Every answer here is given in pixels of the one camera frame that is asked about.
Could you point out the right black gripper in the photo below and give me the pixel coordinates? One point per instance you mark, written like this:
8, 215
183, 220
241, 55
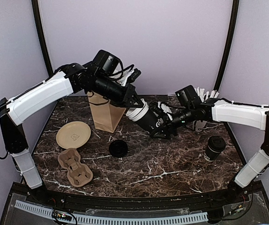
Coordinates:
164, 127

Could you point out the white cup holding straws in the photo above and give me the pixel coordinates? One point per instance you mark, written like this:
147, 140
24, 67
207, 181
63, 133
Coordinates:
199, 125

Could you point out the beige round plate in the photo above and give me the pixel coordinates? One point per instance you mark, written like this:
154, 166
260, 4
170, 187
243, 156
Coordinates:
73, 135

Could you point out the brown paper bag white handles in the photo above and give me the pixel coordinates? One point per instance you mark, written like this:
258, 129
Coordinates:
105, 116

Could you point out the stack of black paper cups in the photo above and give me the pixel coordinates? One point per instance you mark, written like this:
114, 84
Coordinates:
144, 118

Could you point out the black right frame post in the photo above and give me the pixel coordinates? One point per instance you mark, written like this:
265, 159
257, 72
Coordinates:
228, 44

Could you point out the single black paper cup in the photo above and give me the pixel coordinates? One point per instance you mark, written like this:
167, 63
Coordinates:
211, 154

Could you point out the black cup lid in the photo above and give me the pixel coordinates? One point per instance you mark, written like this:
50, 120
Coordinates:
216, 143

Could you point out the brown cardboard cup carrier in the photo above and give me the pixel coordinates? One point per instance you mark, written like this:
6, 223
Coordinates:
78, 174

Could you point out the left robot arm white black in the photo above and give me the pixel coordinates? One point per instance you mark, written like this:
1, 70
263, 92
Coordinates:
14, 112

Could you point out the stack of black cup lids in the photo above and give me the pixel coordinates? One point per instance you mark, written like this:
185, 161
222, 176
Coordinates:
118, 148

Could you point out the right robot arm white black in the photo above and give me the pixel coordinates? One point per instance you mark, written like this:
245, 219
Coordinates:
219, 110

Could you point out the bundle of white wrapped straws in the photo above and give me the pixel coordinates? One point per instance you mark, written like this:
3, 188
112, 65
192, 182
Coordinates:
204, 95

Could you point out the white slotted cable duct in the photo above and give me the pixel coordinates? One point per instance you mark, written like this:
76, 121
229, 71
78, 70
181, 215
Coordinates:
79, 219

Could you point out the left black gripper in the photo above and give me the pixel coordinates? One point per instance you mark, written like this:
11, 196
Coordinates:
129, 91

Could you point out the black front table rail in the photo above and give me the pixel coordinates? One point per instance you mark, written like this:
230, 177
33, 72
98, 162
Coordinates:
80, 203

